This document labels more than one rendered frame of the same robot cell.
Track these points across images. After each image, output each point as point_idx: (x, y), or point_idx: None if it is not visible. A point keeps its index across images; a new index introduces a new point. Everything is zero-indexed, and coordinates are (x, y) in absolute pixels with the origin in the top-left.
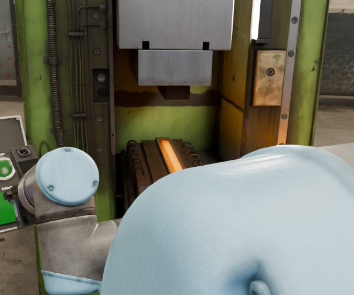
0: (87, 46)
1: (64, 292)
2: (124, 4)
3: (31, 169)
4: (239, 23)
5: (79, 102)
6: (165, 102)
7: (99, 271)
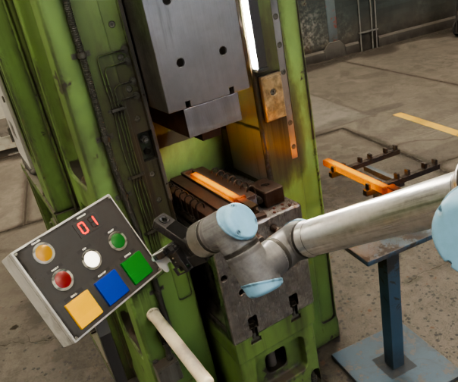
0: (129, 117)
1: (268, 290)
2: (165, 77)
3: (205, 227)
4: None
5: (133, 165)
6: (177, 139)
7: (278, 271)
